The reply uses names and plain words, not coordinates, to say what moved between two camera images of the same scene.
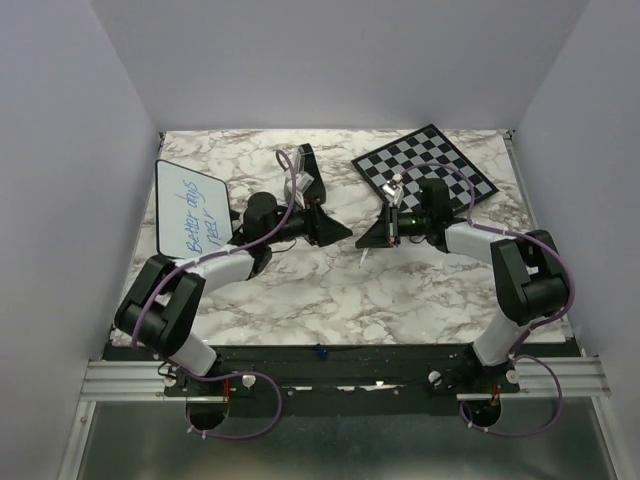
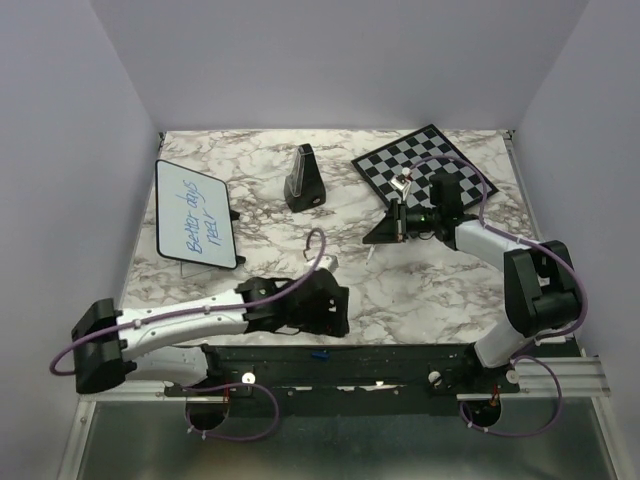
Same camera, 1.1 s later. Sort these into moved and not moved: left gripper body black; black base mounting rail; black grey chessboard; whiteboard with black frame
Moved: left gripper body black
Not moved: black base mounting rail; black grey chessboard; whiteboard with black frame
